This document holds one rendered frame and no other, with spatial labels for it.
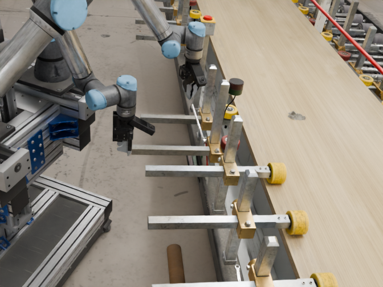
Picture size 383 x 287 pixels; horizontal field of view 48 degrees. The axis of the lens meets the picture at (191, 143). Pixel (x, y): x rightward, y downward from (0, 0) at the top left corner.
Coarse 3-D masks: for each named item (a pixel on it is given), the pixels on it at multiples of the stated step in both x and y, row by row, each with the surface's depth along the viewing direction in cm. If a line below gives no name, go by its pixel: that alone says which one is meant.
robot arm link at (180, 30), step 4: (172, 24) 186; (172, 28) 182; (176, 28) 183; (180, 28) 184; (184, 28) 184; (176, 32) 180; (180, 32) 184; (184, 32) 184; (180, 36) 181; (184, 36) 184; (184, 40) 185
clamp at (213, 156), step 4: (208, 140) 189; (208, 144) 188; (212, 144) 186; (216, 144) 187; (220, 144) 187; (212, 148) 184; (216, 148) 184; (220, 148) 185; (212, 152) 182; (220, 152) 183; (212, 156) 182; (216, 156) 182; (212, 160) 183; (216, 160) 184
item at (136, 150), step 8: (136, 152) 180; (144, 152) 181; (152, 152) 181; (160, 152) 182; (168, 152) 182; (176, 152) 183; (184, 152) 183; (192, 152) 184; (200, 152) 184; (208, 152) 185
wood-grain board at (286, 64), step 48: (240, 0) 337; (288, 0) 351; (240, 48) 263; (288, 48) 272; (240, 96) 216; (288, 96) 222; (336, 96) 228; (288, 144) 188; (336, 144) 192; (288, 192) 162; (336, 192) 166; (288, 240) 143; (336, 240) 146
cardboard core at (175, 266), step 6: (168, 246) 242; (174, 246) 240; (168, 252) 239; (174, 252) 237; (180, 252) 239; (168, 258) 236; (174, 258) 234; (180, 258) 235; (168, 264) 234; (174, 264) 231; (180, 264) 232; (174, 270) 228; (180, 270) 228; (174, 276) 225; (180, 276) 225; (174, 282) 222; (180, 282) 222
